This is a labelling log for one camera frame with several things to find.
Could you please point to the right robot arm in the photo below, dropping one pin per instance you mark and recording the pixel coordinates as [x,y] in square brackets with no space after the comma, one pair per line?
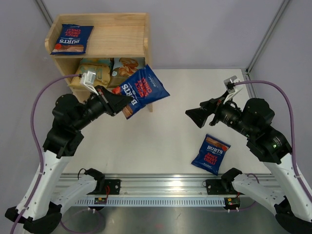
[291,208]

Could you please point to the aluminium mounting rail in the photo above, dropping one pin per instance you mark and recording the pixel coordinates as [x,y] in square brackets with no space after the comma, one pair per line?
[161,185]

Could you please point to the wooden two-tier shelf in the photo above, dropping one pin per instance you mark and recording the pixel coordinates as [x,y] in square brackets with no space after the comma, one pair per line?
[115,35]

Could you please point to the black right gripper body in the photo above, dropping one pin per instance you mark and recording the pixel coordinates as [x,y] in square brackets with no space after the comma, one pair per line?
[229,115]

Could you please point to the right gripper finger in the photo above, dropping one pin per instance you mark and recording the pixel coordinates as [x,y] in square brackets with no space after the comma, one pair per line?
[212,103]
[199,116]

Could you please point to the right aluminium frame post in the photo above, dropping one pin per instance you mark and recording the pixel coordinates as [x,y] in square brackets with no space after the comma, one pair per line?
[268,34]

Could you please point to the yellow kettle chips bag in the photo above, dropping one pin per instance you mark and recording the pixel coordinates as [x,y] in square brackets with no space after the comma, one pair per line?
[101,66]

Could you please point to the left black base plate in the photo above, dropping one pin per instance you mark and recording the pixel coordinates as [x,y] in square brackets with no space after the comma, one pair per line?
[109,186]

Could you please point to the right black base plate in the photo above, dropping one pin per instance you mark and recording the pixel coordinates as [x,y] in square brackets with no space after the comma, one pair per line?
[218,187]

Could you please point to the white slotted cable duct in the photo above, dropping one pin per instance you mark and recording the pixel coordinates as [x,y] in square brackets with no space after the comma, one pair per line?
[156,202]

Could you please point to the left aluminium frame post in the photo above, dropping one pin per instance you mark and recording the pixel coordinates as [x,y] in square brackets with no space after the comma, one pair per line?
[44,12]

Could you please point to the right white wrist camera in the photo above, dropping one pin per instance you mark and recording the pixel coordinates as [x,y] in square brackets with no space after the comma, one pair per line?
[232,90]

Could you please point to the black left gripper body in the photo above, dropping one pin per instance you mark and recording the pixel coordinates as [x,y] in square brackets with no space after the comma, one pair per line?
[95,107]

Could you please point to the light blue cassava chips bag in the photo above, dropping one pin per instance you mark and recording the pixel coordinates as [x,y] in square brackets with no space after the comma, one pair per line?
[123,68]

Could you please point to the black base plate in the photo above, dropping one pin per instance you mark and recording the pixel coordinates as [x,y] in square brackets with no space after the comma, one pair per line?
[218,187]
[109,186]

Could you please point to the aluminium frame post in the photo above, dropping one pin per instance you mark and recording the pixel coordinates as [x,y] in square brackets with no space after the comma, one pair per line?
[44,12]
[268,34]

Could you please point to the blue Burts bag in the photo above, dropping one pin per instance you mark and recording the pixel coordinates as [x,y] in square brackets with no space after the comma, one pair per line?
[144,87]
[73,40]
[211,154]

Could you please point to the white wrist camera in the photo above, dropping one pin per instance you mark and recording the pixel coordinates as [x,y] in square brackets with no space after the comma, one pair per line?
[232,90]
[87,81]

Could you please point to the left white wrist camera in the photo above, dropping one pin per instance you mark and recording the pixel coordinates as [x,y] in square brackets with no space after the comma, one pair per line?
[87,81]

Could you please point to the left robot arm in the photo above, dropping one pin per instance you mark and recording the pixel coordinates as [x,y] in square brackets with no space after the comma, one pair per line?
[38,212]

